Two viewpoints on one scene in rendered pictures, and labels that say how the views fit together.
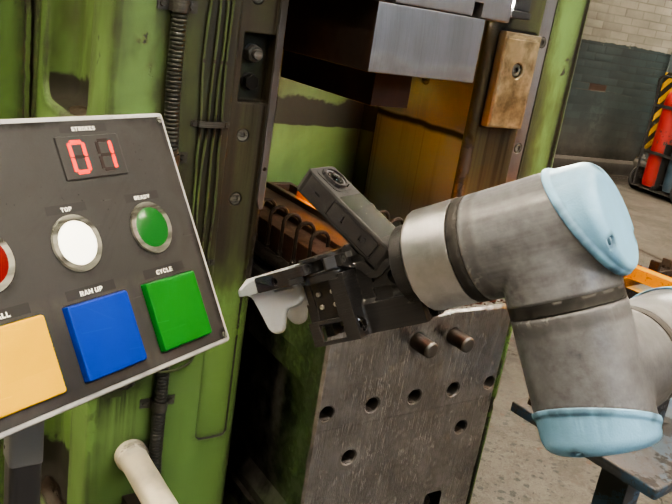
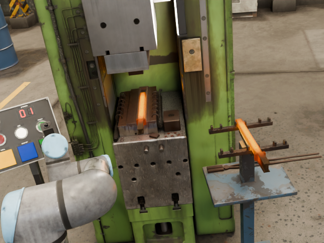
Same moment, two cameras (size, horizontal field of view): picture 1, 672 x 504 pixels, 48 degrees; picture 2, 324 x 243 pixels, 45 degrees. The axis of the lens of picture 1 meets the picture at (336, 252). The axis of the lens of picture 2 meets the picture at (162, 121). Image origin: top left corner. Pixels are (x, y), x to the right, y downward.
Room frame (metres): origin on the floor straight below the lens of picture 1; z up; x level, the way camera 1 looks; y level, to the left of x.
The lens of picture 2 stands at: (-0.15, -1.26, 1.96)
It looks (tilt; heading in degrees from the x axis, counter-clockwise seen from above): 30 degrees down; 38
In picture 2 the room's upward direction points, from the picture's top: 8 degrees counter-clockwise
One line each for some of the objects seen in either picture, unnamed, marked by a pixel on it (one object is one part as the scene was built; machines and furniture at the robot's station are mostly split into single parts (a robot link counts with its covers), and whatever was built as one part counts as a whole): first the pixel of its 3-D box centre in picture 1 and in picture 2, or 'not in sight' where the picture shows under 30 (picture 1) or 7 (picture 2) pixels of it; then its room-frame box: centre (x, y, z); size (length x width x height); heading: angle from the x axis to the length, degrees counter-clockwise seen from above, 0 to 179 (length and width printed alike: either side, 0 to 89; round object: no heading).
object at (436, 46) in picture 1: (349, 29); (129, 47); (1.30, 0.04, 1.32); 0.42 x 0.20 x 0.10; 35
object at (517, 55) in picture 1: (511, 81); (192, 55); (1.42, -0.27, 1.27); 0.09 x 0.02 x 0.17; 125
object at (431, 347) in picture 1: (424, 345); (146, 150); (1.08, -0.16, 0.87); 0.04 x 0.03 x 0.03; 35
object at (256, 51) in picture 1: (253, 68); (93, 69); (1.14, 0.16, 1.24); 0.03 x 0.03 x 0.07; 35
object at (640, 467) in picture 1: (639, 422); (247, 180); (1.28, -0.62, 0.70); 0.40 x 0.30 x 0.02; 130
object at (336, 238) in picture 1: (318, 234); (139, 109); (1.30, 0.04, 0.96); 0.42 x 0.20 x 0.09; 35
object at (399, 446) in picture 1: (320, 360); (155, 146); (1.34, 0.00, 0.69); 0.56 x 0.38 x 0.45; 35
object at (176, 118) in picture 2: not in sight; (171, 120); (1.28, -0.20, 0.95); 0.12 x 0.08 x 0.06; 35
